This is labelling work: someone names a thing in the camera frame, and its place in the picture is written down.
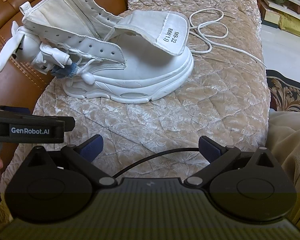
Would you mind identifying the beige quilted sofa cover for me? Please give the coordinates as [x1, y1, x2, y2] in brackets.
[0, 0, 273, 180]

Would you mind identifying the black and gold patterned rug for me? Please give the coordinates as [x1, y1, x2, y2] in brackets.
[265, 69, 300, 113]

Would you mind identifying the black cable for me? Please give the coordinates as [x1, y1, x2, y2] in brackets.
[112, 148, 203, 179]

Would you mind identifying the white plush rabbit charm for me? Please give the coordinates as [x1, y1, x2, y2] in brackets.
[0, 21, 78, 78]

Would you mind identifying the brown leather sofa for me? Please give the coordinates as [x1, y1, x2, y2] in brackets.
[0, 0, 262, 180]

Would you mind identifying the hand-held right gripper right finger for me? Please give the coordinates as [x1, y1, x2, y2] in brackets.
[184, 135, 282, 188]

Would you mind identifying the white shoelace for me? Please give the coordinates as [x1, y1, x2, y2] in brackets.
[189, 8, 267, 68]

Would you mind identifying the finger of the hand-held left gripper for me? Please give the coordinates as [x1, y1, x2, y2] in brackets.
[0, 116, 75, 132]
[0, 104, 31, 117]

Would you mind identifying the white high-top shoe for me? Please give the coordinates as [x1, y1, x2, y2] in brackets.
[20, 0, 194, 103]

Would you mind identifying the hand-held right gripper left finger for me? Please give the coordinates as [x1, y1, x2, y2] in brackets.
[20, 134, 118, 188]

